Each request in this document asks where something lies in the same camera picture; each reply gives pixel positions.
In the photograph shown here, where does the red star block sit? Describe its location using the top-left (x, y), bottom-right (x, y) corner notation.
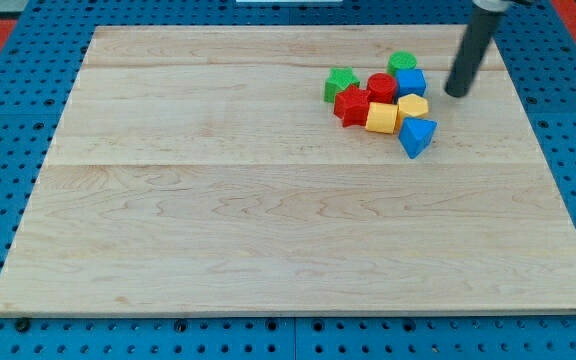
top-left (333, 85), bottom-right (370, 127)

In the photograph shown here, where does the green cylinder block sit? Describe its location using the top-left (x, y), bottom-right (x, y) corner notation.
top-left (386, 51), bottom-right (417, 75)

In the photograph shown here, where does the light wooden board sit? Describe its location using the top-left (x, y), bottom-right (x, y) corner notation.
top-left (0, 25), bottom-right (576, 318)

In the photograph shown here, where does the yellow cube block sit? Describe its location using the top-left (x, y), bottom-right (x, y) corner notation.
top-left (365, 102), bottom-right (398, 134)

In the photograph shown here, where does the blue cube block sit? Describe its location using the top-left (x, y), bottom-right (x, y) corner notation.
top-left (395, 69), bottom-right (427, 97)

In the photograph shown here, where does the yellow hexagon block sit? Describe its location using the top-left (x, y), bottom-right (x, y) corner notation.
top-left (395, 94), bottom-right (429, 132)

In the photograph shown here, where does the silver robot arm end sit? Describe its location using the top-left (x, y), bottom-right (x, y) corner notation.
top-left (473, 0), bottom-right (535, 12)

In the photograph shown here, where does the red cylinder block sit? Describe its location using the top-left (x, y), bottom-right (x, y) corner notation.
top-left (367, 73), bottom-right (398, 104)

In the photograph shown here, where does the blue triangle block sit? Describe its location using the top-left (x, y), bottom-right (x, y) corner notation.
top-left (398, 117), bottom-right (438, 159)

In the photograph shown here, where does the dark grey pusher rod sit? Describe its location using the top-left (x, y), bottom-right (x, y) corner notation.
top-left (444, 4), bottom-right (505, 98)

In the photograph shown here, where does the green star block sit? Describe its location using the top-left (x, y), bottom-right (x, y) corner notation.
top-left (323, 67), bottom-right (360, 103)

